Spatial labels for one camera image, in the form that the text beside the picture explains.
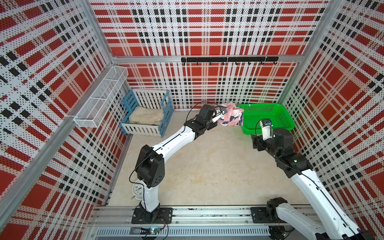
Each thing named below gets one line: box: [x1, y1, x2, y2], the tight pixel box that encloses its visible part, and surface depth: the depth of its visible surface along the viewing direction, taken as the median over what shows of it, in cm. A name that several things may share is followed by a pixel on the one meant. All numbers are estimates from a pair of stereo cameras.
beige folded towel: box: [129, 106, 164, 126], surface depth 110 cm
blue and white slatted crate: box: [119, 89, 175, 138], surface depth 110 cm
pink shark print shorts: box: [214, 102, 244, 126], surface depth 82 cm
